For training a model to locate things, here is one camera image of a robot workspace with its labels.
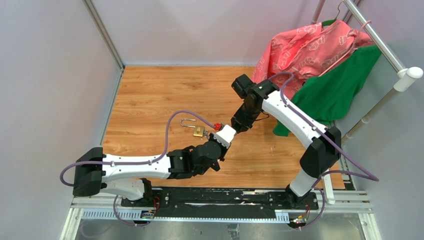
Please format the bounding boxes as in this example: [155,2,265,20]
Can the brass padlock steel shackle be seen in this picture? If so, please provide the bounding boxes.
[180,118,206,138]

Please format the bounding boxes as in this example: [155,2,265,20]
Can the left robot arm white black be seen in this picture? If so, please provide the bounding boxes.
[72,141,227,207]

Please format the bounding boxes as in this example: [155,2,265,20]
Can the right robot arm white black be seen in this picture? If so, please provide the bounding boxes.
[231,74,341,209]

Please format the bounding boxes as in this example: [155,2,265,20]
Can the green garment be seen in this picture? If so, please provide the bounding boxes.
[284,45,381,125]

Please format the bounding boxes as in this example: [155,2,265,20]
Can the pink patterned garment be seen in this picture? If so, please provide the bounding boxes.
[251,20,374,98]

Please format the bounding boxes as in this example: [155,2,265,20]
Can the metal clothes rack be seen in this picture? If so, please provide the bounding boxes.
[310,0,424,205]

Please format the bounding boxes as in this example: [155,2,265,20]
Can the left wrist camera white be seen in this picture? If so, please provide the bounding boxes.
[213,124,237,149]

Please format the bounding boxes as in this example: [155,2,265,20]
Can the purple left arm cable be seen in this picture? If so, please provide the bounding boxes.
[59,110,218,228]

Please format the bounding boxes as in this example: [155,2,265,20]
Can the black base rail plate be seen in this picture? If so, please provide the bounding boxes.
[74,186,372,223]

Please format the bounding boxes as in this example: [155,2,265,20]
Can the aluminium corner frame post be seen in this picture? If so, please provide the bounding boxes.
[82,0,125,73]

